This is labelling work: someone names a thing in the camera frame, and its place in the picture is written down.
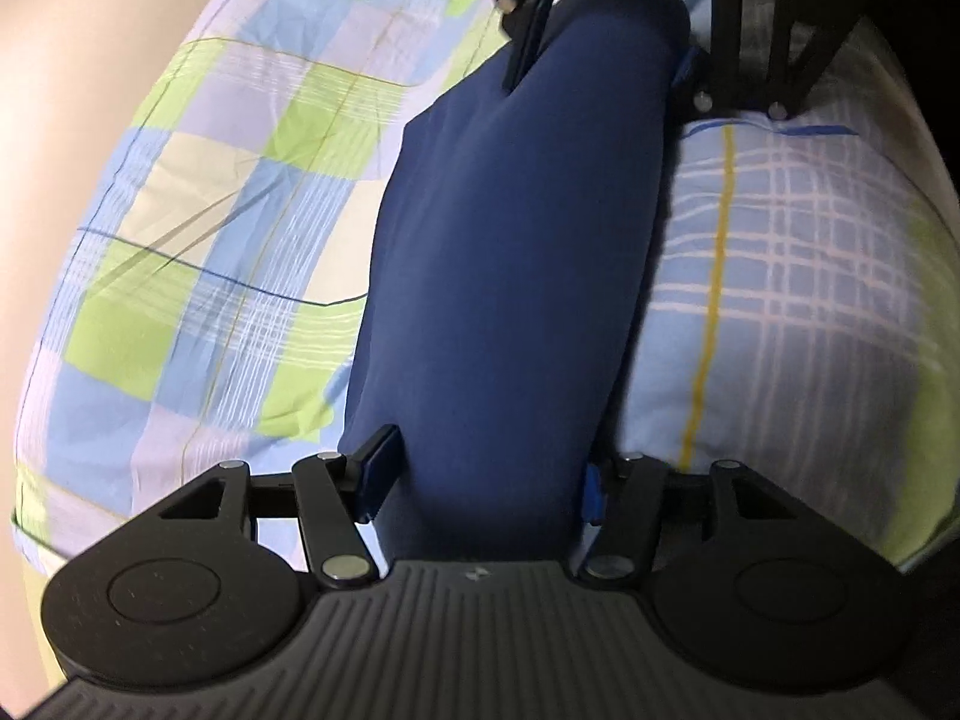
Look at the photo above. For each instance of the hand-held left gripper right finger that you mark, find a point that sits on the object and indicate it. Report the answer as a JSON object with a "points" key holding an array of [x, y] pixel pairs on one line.
{"points": [[592, 495]]}

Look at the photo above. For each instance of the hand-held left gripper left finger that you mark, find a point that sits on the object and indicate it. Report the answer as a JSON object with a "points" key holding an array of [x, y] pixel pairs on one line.
{"points": [[379, 472]]}

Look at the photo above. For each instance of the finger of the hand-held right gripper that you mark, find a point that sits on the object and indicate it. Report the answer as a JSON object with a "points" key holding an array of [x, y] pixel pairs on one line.
{"points": [[724, 30], [529, 30]]}

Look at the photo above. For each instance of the navy blue garment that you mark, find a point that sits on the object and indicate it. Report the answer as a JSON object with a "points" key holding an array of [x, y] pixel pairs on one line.
{"points": [[517, 255]]}

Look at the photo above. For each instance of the checkered blue green blanket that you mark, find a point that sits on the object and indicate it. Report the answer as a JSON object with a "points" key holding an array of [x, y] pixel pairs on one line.
{"points": [[225, 240]]}

